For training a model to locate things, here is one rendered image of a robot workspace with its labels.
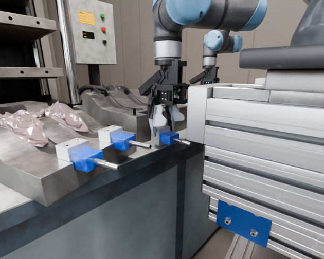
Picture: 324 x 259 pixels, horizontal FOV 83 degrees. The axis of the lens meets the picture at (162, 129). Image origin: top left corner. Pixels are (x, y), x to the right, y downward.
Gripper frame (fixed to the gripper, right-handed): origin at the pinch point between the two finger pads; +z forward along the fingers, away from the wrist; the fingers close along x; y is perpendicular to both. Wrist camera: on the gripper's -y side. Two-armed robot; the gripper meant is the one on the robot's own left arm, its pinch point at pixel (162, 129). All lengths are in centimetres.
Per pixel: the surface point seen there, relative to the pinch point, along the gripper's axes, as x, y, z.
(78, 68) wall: 116, -324, -24
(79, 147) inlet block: -26.4, 3.0, -2.9
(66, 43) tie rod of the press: 5, -79, -32
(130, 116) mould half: -6.1, -7.4, -3.8
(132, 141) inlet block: -15.0, 4.7, -1.4
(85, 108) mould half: -5.4, -40.4, -2.0
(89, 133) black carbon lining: -18.1, -10.4, -0.6
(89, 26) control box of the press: 26, -91, -45
